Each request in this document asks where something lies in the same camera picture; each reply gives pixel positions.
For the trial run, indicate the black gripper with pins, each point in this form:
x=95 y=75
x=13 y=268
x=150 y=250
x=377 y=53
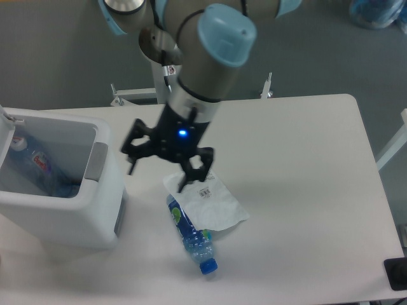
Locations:
x=181 y=136

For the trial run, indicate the white push-button trash can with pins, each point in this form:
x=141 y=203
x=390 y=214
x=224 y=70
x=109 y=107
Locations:
x=83 y=149

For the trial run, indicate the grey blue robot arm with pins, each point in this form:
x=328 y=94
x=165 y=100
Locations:
x=214 y=40

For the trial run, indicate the bottle inside trash can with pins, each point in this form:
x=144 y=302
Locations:
x=35 y=163

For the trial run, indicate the white plastic pouch bag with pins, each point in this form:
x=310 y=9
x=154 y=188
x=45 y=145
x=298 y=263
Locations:
x=209 y=204

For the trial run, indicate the blue label plastic bottle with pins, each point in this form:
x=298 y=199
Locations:
x=197 y=243

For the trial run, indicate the blue plastic bag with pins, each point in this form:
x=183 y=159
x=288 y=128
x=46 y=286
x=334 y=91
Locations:
x=375 y=15

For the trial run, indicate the black device at edge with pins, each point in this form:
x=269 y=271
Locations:
x=396 y=273

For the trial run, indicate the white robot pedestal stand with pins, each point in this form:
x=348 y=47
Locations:
x=165 y=79

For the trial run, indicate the white frame bar right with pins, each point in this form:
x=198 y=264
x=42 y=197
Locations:
x=393 y=145

